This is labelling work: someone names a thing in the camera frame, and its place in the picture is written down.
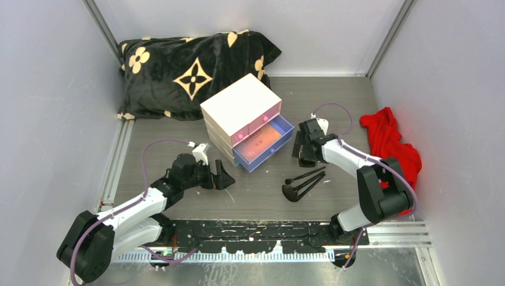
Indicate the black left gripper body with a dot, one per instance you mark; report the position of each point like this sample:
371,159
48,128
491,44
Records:
201,176

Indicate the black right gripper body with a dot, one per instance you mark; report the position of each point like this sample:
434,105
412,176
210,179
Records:
305,151

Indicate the blue drawer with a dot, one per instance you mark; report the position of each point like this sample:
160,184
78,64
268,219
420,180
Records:
286,130

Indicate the holographic eyeshadow palette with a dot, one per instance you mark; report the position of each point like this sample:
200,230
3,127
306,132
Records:
258,142

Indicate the white pink drawer organizer box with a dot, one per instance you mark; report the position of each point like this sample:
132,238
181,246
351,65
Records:
239,110

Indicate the black square compact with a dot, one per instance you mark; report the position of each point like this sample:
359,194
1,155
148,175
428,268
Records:
307,162

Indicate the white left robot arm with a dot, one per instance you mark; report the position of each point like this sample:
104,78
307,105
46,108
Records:
94,240

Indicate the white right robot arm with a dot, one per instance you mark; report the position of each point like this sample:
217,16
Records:
382,188

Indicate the black thin makeup brush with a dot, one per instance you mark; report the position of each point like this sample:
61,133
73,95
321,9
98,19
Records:
289,181

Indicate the black long makeup brush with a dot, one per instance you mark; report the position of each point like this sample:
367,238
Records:
310,183

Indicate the black fan makeup brush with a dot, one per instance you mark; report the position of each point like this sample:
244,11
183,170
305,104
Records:
296,193

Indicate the red cloth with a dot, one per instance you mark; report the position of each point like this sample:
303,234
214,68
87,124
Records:
384,140

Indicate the black floral plush blanket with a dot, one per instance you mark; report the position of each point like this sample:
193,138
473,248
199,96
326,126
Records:
171,77

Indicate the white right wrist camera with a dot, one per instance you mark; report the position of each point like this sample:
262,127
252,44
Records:
323,123

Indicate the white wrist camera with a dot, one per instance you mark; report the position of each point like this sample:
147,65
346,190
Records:
323,123
199,152

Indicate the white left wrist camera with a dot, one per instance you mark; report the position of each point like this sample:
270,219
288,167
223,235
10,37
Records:
199,152

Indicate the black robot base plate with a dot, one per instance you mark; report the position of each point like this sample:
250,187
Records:
251,236

